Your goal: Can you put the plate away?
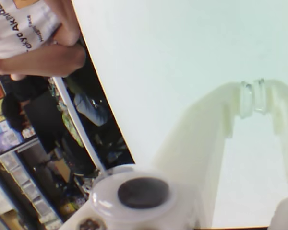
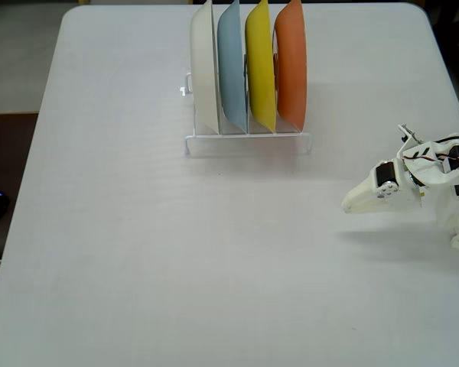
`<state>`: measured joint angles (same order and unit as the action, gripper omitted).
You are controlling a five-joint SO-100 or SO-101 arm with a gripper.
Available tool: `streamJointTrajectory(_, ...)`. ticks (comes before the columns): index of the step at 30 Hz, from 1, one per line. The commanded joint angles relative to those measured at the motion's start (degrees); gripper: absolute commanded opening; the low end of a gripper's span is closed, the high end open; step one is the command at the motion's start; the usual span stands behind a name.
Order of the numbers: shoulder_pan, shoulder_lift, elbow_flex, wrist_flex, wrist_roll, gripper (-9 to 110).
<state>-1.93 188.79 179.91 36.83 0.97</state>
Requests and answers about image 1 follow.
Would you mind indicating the green patterned merchandise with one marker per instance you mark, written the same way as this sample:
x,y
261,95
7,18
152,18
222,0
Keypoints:
x,y
66,119

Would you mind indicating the pale blue fabric item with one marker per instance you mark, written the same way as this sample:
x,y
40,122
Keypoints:
x,y
91,110

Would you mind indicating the white pole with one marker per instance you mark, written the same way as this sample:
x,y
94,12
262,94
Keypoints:
x,y
94,155

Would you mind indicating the tan cardboard box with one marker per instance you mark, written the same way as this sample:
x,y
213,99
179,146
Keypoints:
x,y
62,170

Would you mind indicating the shelf with colourful merchandise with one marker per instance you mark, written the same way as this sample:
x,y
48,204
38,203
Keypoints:
x,y
9,139

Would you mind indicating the person in black shirt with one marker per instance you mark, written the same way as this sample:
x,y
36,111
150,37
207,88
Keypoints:
x,y
45,119

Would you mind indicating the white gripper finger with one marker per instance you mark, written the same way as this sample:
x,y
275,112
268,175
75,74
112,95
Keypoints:
x,y
285,115
194,143

